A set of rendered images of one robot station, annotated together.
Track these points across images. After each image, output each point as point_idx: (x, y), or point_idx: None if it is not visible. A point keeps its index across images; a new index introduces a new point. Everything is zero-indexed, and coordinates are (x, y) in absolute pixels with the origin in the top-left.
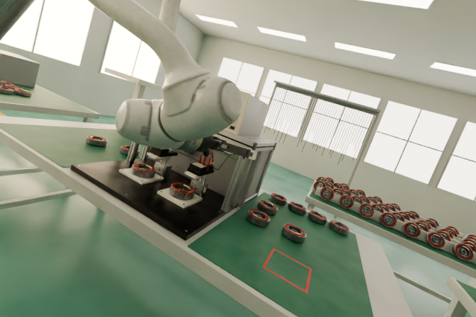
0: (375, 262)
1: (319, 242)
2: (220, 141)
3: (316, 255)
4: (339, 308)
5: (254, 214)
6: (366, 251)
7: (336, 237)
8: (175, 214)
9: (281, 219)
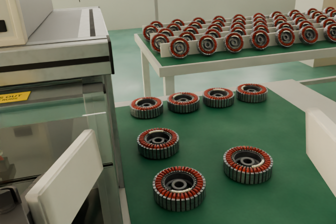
0: (334, 115)
1: (274, 143)
2: (67, 169)
3: (308, 177)
4: None
5: (165, 184)
6: (306, 105)
7: (267, 112)
8: None
9: (195, 147)
